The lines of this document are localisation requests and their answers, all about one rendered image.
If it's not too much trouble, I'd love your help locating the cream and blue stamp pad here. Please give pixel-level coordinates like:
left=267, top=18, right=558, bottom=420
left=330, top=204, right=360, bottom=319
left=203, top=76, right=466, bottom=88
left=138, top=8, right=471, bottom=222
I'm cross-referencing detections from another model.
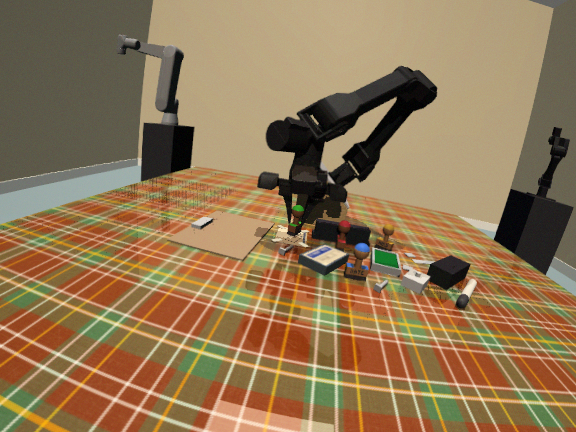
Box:
left=298, top=244, right=349, bottom=276

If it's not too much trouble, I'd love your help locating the red hand stamp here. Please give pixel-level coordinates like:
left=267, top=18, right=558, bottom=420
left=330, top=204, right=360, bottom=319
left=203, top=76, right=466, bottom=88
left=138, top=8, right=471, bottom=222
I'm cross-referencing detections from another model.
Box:
left=335, top=221, right=351, bottom=251

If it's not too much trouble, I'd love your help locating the brown clipboard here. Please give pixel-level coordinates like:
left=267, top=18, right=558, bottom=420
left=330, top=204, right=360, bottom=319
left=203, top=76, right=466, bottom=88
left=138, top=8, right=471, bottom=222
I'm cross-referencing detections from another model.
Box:
left=167, top=210, right=274, bottom=261

